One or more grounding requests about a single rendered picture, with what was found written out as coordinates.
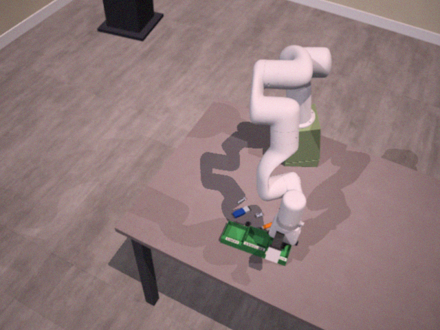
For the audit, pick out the green bin with label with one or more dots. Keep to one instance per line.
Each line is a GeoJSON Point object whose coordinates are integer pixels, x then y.
{"type": "Point", "coordinates": [251, 240]}

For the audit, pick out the orange battery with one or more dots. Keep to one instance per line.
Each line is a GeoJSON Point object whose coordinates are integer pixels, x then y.
{"type": "Point", "coordinates": [266, 226]}

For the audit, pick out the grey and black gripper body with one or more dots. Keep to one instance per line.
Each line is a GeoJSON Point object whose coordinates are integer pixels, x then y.
{"type": "Point", "coordinates": [291, 236]}

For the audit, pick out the white and blue eraser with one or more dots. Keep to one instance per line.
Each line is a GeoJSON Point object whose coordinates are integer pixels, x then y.
{"type": "Point", "coordinates": [241, 212]}

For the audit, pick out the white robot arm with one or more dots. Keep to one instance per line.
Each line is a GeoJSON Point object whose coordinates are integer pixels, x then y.
{"type": "Point", "coordinates": [293, 70]}

